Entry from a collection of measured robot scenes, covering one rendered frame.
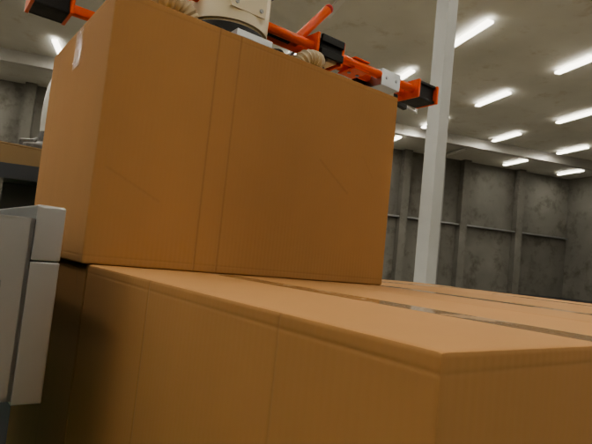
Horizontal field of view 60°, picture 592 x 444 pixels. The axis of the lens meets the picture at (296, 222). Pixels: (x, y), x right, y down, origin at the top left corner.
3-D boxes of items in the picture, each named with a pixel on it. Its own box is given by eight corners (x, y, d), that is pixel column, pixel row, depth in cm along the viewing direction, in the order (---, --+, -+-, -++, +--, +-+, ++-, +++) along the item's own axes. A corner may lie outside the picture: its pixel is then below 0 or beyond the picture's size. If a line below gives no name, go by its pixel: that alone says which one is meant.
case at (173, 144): (80, 263, 71) (117, -15, 74) (27, 249, 103) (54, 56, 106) (381, 285, 107) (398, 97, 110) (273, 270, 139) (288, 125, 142)
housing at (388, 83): (381, 84, 131) (383, 67, 132) (363, 89, 137) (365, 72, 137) (400, 92, 135) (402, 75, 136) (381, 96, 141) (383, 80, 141)
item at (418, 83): (418, 96, 138) (419, 77, 138) (396, 100, 144) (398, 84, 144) (437, 104, 143) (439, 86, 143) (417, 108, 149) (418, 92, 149)
